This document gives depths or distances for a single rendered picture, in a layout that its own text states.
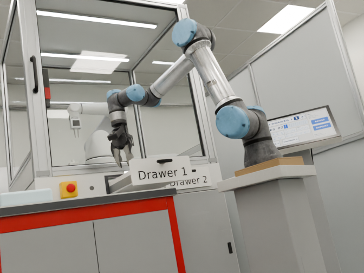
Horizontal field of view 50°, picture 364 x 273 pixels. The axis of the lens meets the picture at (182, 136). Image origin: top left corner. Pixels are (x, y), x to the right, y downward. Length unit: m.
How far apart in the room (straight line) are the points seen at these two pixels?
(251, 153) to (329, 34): 1.83
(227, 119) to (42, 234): 0.72
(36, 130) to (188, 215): 0.88
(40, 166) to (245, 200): 0.94
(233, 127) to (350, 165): 1.75
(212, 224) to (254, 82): 1.89
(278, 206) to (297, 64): 2.10
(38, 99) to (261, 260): 1.24
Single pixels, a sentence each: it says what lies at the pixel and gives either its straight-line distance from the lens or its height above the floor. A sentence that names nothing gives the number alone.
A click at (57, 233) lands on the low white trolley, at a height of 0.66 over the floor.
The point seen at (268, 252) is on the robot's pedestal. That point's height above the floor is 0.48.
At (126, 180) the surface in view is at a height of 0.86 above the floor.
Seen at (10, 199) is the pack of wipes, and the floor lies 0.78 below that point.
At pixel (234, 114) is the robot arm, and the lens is 1.41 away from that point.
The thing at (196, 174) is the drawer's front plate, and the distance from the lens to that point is 2.18.
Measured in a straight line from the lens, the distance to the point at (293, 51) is 3.44.
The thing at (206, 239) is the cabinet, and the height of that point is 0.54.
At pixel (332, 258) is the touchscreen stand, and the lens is 2.47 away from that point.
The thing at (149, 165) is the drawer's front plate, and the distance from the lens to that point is 1.69.
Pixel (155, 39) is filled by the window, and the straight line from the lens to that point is 2.42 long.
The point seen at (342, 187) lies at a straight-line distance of 3.12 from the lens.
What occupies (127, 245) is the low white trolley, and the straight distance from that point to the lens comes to 1.34.
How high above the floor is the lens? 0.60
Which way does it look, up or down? 13 degrees up
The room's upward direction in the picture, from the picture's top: 10 degrees counter-clockwise
